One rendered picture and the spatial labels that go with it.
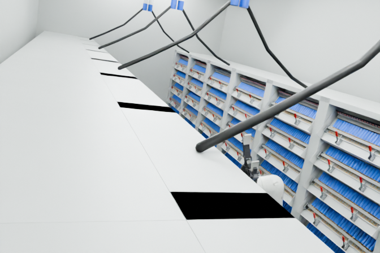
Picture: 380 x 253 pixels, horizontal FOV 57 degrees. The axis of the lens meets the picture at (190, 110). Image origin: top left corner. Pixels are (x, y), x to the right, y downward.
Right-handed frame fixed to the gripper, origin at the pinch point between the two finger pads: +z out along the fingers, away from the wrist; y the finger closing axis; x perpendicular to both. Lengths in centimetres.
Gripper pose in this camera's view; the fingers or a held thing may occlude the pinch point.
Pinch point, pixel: (251, 149)
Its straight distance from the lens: 150.5
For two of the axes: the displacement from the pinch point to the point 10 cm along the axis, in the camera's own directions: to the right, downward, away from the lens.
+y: -1.2, -7.5, 6.5
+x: 9.9, -1.3, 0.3
